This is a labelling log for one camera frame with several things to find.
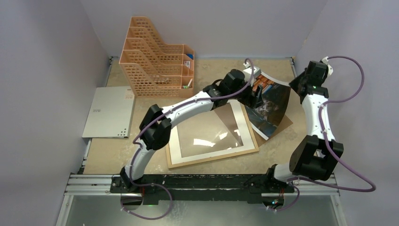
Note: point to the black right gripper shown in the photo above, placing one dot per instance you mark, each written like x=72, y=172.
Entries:
x=298, y=84

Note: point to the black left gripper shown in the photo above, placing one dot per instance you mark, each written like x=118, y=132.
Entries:
x=253, y=101

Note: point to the printed photo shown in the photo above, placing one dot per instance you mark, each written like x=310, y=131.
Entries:
x=266, y=118

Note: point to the white photo mat board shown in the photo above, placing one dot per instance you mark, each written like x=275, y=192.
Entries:
x=246, y=131

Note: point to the wooden picture frame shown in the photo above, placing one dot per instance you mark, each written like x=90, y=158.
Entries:
x=218, y=157

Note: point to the transparent acrylic sheet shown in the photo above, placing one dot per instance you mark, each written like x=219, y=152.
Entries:
x=204, y=133

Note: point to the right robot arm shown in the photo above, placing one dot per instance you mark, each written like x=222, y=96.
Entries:
x=314, y=156

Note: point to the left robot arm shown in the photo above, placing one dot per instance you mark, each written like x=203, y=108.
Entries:
x=156, y=126

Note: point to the green white item in organizer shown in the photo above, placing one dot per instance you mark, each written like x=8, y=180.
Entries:
x=187, y=83

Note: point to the red white item in organizer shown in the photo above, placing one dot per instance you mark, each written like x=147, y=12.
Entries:
x=187, y=64

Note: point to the blue item in organizer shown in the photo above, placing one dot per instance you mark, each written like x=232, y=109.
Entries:
x=189, y=56

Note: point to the orange plastic file organizer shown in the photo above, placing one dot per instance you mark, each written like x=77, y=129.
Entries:
x=152, y=67

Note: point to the grey booklet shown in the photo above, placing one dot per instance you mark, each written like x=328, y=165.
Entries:
x=110, y=115

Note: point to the brown frame backing board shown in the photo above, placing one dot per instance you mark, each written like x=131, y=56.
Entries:
x=226, y=116

